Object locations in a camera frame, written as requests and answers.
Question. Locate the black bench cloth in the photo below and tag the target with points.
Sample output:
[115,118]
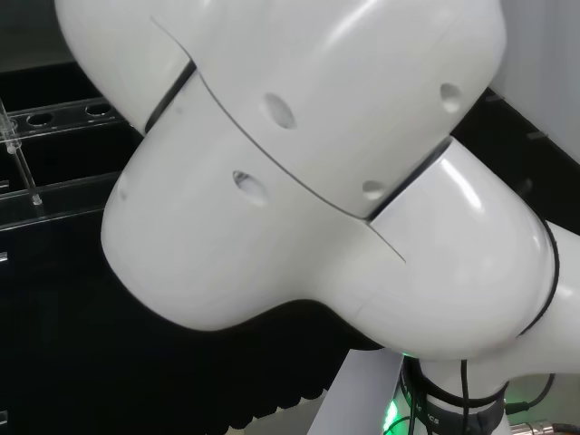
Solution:
[90,340]

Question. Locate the clear acrylic funnel stand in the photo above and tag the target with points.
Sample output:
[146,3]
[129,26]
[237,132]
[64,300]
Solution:
[54,118]

